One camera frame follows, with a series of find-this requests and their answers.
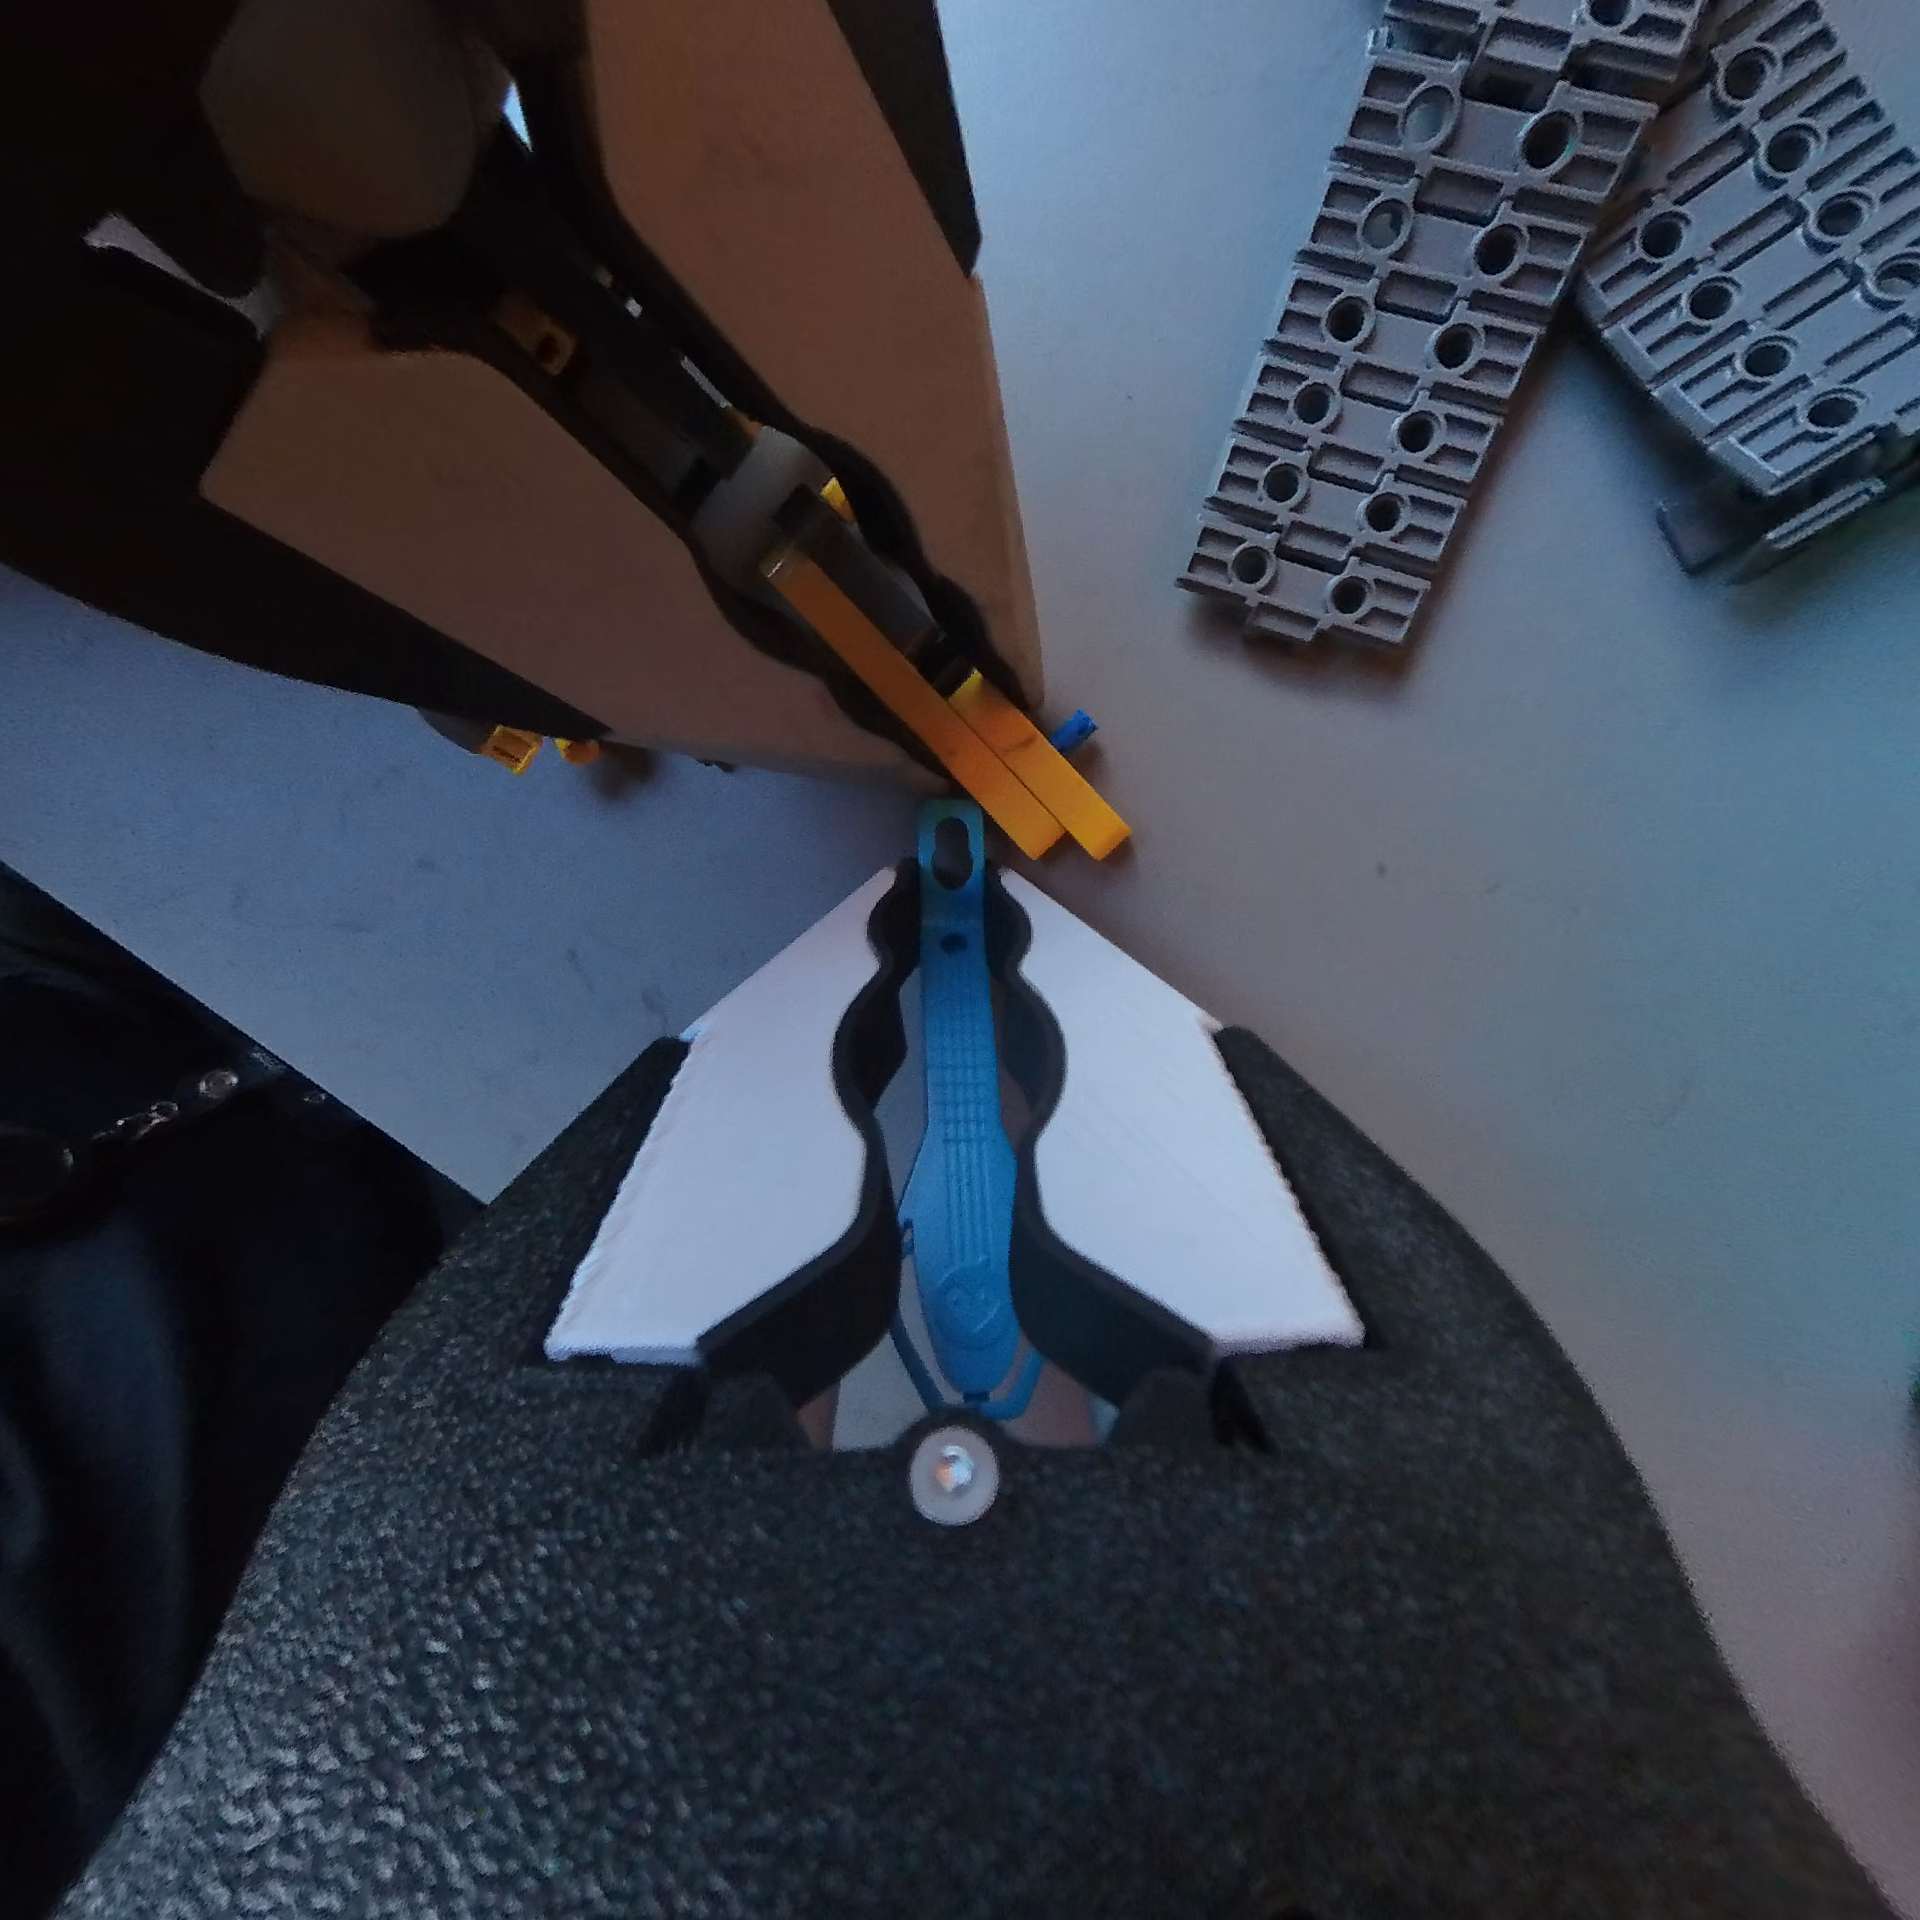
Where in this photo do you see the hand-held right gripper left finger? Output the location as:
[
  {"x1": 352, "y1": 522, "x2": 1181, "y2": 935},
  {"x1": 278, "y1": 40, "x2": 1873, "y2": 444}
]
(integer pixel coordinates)
[{"x1": 546, "y1": 869, "x2": 911, "y2": 1370}]

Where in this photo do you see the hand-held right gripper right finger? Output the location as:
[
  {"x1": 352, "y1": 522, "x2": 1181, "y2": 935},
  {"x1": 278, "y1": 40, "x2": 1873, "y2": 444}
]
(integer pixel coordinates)
[{"x1": 991, "y1": 872, "x2": 1365, "y2": 1357}]

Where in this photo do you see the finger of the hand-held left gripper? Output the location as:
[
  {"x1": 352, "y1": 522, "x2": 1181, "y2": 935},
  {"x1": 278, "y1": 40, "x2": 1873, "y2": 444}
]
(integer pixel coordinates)
[
  {"x1": 198, "y1": 323, "x2": 969, "y2": 798},
  {"x1": 582, "y1": 0, "x2": 1046, "y2": 711}
]

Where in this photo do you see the blue brick separator tool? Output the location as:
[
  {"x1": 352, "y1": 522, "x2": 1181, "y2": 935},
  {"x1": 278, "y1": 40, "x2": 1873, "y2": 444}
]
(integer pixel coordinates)
[{"x1": 891, "y1": 798, "x2": 1055, "y2": 1421}]

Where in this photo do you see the black perforated brick model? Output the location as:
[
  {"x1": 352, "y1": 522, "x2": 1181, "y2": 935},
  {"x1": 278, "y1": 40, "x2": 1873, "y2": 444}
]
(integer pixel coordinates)
[{"x1": 479, "y1": 285, "x2": 1051, "y2": 775}]

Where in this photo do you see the yellow perforated beam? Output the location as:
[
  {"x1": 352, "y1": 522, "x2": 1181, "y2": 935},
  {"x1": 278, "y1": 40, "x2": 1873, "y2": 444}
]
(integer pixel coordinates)
[{"x1": 769, "y1": 540, "x2": 1137, "y2": 869}]

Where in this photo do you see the grey desk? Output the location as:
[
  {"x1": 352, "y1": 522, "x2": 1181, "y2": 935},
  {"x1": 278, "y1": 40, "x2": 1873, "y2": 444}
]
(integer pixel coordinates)
[{"x1": 0, "y1": 0, "x2": 1920, "y2": 1819}]

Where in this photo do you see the grey tread track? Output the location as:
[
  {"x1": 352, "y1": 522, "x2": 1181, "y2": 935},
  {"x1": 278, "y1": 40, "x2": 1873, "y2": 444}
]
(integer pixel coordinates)
[
  {"x1": 1178, "y1": 0, "x2": 1716, "y2": 649},
  {"x1": 1574, "y1": 0, "x2": 1920, "y2": 582}
]

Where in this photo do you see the person's dark clothed body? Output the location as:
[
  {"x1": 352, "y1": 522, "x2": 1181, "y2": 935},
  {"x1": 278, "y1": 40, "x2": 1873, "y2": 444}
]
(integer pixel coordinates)
[{"x1": 0, "y1": 860, "x2": 486, "y2": 1920}]

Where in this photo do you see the black drawstring with toggle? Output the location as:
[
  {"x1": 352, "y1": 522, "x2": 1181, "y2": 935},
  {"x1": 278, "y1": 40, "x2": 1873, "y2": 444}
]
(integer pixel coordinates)
[{"x1": 0, "y1": 1047, "x2": 336, "y2": 1201}]

